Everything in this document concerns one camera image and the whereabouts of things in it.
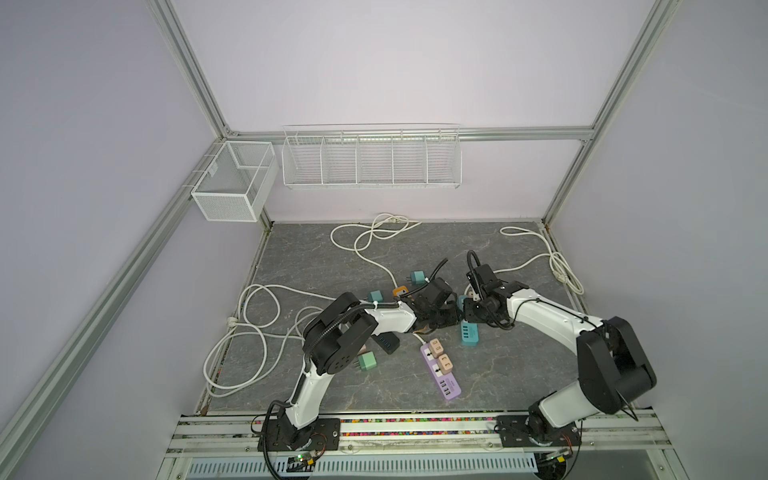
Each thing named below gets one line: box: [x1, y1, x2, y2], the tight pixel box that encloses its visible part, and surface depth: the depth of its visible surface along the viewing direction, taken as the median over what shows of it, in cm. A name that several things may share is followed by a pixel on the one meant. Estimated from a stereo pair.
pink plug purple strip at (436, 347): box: [429, 338, 444, 358], surface depth 82 cm
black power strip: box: [371, 331, 400, 355], surface depth 89 cm
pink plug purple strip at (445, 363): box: [438, 353, 453, 375], surface depth 80 cm
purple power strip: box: [420, 343, 462, 400], surface depth 82 cm
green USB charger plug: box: [358, 351, 378, 371], surface depth 86 cm
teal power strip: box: [460, 319, 479, 346], surface depth 90 cm
